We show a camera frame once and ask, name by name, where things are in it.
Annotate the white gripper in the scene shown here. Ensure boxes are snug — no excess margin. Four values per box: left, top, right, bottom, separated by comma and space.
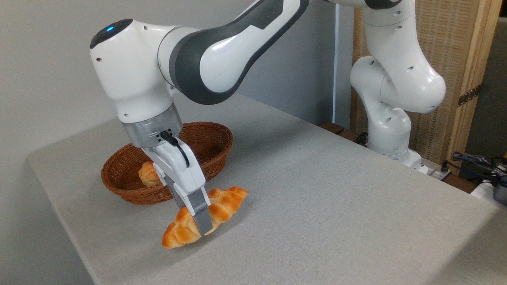
141, 137, 215, 236

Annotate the long braided bread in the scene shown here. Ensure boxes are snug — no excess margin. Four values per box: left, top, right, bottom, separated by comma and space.
161, 186, 249, 249

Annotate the small round bread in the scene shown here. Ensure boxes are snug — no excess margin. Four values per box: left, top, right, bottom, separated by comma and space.
138, 161, 162, 188

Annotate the brown wicker basket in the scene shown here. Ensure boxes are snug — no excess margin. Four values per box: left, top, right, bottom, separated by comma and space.
101, 122, 233, 205

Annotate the white vertical pipe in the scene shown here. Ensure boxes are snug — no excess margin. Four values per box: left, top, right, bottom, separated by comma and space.
334, 3, 342, 127

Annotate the black screen hinge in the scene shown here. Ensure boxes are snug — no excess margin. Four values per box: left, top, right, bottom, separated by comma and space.
457, 84, 482, 107

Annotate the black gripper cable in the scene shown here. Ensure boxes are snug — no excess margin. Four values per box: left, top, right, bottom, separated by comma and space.
160, 131, 190, 167

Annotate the blue grey cable bundle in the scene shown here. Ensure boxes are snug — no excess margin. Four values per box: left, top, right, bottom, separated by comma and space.
451, 150, 507, 187

